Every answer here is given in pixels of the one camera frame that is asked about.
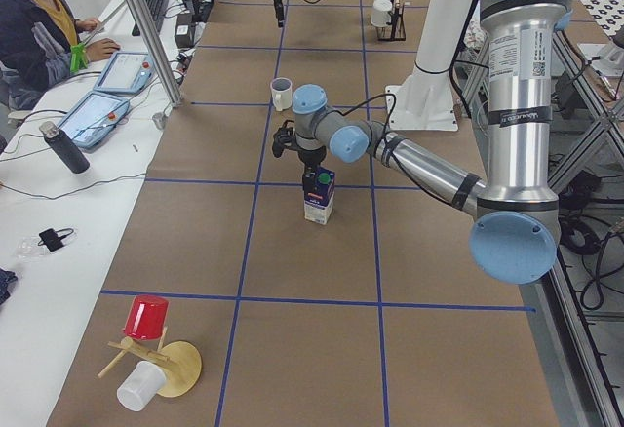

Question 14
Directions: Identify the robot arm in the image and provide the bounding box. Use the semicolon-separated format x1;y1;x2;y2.
292;0;570;284

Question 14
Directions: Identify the blue Pascual milk carton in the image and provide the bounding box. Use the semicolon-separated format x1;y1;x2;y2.
303;166;335;225

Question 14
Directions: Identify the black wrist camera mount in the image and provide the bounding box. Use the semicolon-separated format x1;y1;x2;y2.
272;120;297;159

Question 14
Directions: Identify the black keyboard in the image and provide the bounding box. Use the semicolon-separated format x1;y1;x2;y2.
144;0;169;33

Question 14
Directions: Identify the black water bottle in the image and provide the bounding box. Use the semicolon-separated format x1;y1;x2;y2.
39;121;90;174

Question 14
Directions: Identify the clear white plastic cup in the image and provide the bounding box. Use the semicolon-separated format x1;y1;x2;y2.
116;361;167;412

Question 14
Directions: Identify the white ribbed HOME mug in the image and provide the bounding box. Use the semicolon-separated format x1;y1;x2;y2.
270;77;293;111

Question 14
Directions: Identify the lower blue teach pendant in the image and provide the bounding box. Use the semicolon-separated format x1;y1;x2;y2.
58;91;130;150

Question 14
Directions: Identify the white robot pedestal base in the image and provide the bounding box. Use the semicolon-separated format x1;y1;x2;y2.
388;0;474;132

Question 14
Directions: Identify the black wire mug rack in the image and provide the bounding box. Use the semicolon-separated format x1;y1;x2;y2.
374;0;407;42

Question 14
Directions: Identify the red plastic cup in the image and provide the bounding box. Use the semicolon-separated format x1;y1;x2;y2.
123;294;169;340

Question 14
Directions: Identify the aluminium frame post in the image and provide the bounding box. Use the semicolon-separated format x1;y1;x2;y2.
126;0;182;108

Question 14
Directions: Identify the upper blue teach pendant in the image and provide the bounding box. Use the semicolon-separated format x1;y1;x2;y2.
94;51;153;95

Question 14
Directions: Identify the white mug on rack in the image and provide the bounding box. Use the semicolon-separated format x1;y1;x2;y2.
370;0;393;28

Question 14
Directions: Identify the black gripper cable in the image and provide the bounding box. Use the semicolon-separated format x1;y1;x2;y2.
335;94;406;136

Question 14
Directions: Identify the blue teach pendant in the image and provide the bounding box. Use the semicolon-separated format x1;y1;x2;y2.
94;51;153;95
58;91;130;150

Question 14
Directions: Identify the seated person in jacket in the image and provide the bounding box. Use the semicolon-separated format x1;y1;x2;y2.
1;0;101;110

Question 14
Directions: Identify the small black adapter device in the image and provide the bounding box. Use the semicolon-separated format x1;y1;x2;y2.
38;227;75;252

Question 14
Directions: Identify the wooden round stand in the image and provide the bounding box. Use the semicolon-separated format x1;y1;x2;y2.
97;328;203;398

